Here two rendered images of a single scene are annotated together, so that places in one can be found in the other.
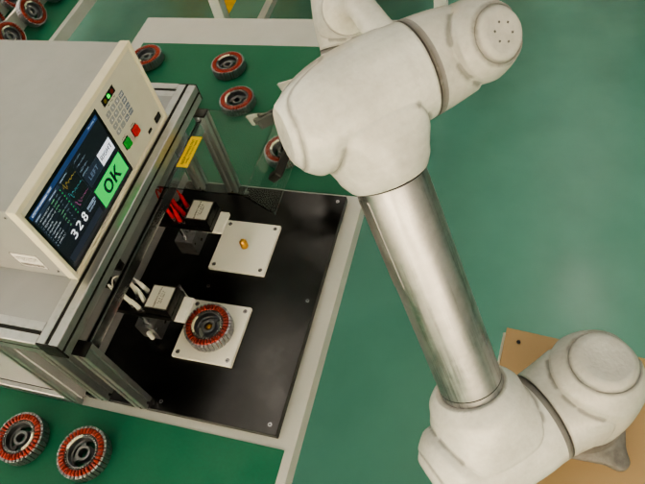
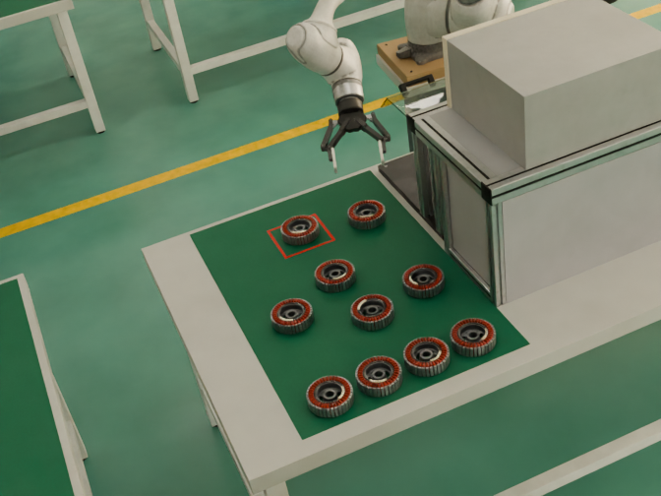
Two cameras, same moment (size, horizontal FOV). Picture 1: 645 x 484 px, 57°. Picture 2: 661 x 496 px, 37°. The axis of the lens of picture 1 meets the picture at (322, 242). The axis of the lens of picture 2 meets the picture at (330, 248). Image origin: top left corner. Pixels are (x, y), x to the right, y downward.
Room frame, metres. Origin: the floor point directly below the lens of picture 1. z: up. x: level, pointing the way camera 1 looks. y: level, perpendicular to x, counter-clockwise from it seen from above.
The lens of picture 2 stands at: (3.00, 1.62, 2.45)
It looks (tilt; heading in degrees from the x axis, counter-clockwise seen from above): 37 degrees down; 225
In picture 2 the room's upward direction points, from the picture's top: 10 degrees counter-clockwise
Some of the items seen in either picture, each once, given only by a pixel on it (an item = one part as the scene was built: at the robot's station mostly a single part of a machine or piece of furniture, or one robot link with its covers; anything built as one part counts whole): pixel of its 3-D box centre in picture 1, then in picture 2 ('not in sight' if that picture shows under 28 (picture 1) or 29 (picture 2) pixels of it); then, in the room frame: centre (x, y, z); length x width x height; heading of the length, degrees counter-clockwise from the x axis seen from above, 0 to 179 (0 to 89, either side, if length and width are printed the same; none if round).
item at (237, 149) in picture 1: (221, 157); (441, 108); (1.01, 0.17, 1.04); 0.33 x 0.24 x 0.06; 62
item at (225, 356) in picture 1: (212, 331); not in sight; (0.73, 0.31, 0.78); 0.15 x 0.15 x 0.01; 62
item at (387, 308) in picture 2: not in sight; (372, 312); (1.58, 0.31, 0.77); 0.11 x 0.11 x 0.04
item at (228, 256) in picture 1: (245, 247); not in sight; (0.94, 0.19, 0.78); 0.15 x 0.15 x 0.01; 62
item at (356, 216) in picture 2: not in sight; (366, 215); (1.24, 0.03, 0.77); 0.11 x 0.11 x 0.04
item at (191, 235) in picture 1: (191, 236); not in sight; (1.01, 0.32, 0.80); 0.07 x 0.05 x 0.06; 152
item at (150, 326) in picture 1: (155, 318); not in sight; (0.80, 0.43, 0.80); 0.07 x 0.05 x 0.06; 152
